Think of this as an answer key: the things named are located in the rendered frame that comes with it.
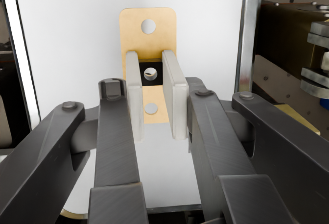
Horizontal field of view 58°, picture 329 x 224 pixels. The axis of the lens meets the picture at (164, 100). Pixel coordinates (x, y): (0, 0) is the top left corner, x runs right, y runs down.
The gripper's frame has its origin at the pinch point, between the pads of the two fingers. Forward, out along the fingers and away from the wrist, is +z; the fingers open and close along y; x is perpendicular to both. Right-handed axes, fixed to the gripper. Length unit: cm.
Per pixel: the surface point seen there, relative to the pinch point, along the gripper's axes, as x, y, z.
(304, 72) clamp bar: -1.4, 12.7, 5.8
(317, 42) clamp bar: 1.2, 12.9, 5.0
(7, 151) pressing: -10.4, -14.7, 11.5
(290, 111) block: -6.2, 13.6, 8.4
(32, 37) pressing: 1.3, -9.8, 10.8
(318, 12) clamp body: 2.9, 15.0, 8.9
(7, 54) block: -4.5, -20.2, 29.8
